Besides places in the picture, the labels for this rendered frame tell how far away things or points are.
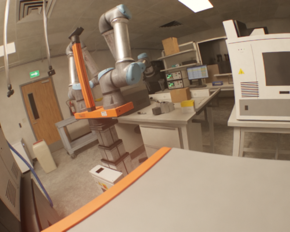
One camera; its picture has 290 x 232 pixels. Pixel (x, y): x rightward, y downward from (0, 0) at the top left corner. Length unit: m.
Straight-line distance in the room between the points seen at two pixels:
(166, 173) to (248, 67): 0.82
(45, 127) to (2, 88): 1.77
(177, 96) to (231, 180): 1.63
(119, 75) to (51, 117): 3.74
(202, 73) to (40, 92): 4.26
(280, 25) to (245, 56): 5.15
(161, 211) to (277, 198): 0.15
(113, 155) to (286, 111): 1.21
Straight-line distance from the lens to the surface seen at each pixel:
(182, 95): 1.75
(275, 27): 5.94
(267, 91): 0.95
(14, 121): 4.35
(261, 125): 1.00
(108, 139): 1.00
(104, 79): 0.81
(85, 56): 1.22
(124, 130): 2.17
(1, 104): 4.43
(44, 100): 4.34
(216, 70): 3.47
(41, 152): 3.14
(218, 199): 0.19
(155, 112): 1.37
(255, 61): 0.93
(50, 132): 4.38
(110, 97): 0.81
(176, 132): 1.27
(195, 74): 3.21
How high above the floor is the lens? 1.28
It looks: 15 degrees down
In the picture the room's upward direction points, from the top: 13 degrees counter-clockwise
